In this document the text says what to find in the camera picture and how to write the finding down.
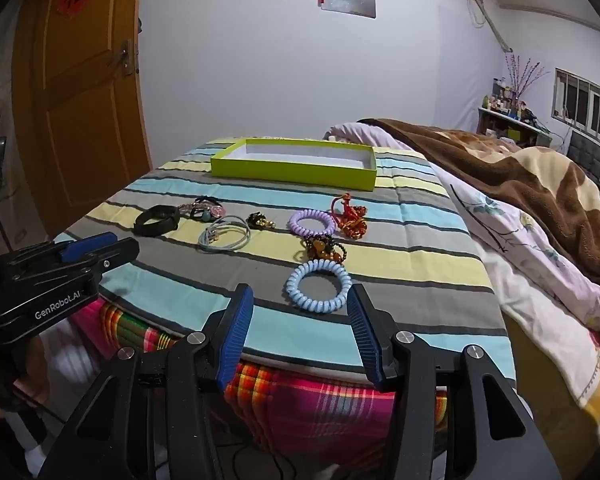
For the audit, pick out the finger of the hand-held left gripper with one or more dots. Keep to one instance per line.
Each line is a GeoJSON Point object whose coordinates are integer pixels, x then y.
{"type": "Point", "coordinates": [115, 255]}
{"type": "Point", "coordinates": [87, 247]}

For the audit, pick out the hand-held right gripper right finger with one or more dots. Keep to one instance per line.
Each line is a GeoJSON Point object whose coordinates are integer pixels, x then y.
{"type": "Point", "coordinates": [365, 335]}

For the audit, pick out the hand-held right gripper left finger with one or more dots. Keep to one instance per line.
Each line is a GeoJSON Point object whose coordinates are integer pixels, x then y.
{"type": "Point", "coordinates": [237, 330]}

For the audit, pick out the black fitness band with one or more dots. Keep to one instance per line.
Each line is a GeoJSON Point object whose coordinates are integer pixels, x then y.
{"type": "Point", "coordinates": [145, 230]}

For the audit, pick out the pink sequined hair clip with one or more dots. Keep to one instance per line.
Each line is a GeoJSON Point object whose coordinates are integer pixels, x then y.
{"type": "Point", "coordinates": [207, 212]}

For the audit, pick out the white tray with green rim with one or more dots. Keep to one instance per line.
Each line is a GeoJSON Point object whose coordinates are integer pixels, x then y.
{"type": "Point", "coordinates": [290, 172]}

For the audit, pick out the striped bed sheet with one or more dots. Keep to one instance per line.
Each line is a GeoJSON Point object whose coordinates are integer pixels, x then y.
{"type": "Point", "coordinates": [180, 280]}

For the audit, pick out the pink plaid blanket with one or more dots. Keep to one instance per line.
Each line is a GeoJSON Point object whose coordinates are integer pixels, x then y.
{"type": "Point", "coordinates": [300, 405]}

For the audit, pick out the small black gold trinket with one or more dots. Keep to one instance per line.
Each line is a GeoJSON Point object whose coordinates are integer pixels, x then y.
{"type": "Point", "coordinates": [259, 221]}

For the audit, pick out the wooden door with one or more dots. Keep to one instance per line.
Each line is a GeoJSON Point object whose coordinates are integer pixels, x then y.
{"type": "Point", "coordinates": [80, 110]}

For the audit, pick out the pale floral quilt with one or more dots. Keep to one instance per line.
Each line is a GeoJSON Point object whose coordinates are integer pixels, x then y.
{"type": "Point", "coordinates": [530, 270]}

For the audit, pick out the metal door latch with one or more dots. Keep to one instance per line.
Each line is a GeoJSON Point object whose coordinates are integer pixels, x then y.
{"type": "Point", "coordinates": [126, 57]}

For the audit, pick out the brown fleece blanket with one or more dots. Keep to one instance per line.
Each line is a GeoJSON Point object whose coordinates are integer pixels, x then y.
{"type": "Point", "coordinates": [530, 175]}

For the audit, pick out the black chair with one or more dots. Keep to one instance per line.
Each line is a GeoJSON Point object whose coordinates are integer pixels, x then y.
{"type": "Point", "coordinates": [587, 155]}

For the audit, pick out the purple flower branches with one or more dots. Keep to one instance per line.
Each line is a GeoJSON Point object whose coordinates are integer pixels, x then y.
{"type": "Point", "coordinates": [522, 77]}

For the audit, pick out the barred window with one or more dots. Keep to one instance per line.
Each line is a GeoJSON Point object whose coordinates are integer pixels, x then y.
{"type": "Point", "coordinates": [590, 105]}

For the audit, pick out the cluttered wall shelf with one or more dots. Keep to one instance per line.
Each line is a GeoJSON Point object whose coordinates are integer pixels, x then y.
{"type": "Point", "coordinates": [505, 115]}

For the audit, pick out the wall pipe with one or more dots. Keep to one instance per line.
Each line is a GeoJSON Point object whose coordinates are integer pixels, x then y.
{"type": "Point", "coordinates": [490, 17]}

